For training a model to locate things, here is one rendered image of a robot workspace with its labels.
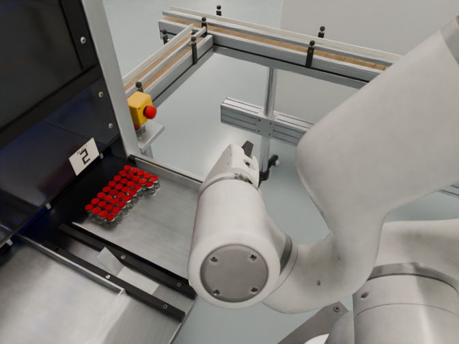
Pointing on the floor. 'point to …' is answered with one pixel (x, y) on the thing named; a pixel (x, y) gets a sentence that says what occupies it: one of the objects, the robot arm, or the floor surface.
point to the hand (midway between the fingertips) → (228, 164)
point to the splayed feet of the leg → (268, 168)
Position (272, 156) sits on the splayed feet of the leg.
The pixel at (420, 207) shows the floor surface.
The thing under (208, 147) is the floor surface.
